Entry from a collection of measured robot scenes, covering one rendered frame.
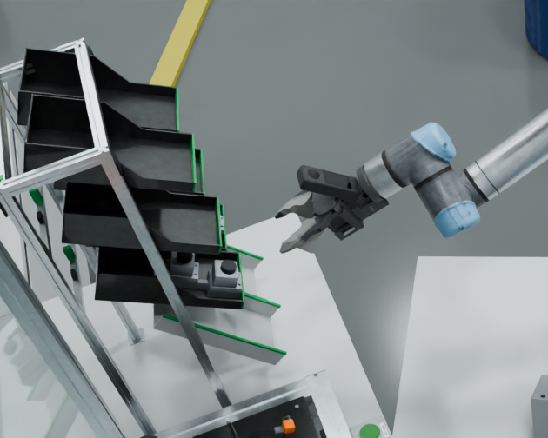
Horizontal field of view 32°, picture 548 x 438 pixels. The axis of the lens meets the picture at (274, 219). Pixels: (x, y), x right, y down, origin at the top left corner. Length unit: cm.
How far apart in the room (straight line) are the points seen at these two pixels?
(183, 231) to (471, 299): 74
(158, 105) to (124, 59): 302
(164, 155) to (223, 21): 319
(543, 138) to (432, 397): 60
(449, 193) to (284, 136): 241
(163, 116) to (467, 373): 83
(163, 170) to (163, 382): 71
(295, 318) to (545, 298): 56
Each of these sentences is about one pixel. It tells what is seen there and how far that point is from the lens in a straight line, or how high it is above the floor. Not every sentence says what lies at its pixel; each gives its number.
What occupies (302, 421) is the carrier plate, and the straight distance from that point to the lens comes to 193.
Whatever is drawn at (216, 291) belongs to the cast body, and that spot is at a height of 123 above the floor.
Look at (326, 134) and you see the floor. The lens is 398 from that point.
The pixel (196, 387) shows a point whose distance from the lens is 218.
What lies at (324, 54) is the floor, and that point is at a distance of 442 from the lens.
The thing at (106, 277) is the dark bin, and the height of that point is 136.
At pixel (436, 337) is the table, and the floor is 86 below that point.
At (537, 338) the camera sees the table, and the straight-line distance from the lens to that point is 211.
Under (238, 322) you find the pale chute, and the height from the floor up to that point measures 105.
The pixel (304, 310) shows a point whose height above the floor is 86.
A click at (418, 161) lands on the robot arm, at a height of 143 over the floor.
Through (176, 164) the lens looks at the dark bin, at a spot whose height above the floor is 152.
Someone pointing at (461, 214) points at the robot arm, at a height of 136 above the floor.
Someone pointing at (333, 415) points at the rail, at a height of 96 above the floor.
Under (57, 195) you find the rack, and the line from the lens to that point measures 199.
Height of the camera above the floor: 257
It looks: 44 degrees down
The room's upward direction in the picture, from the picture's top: 19 degrees counter-clockwise
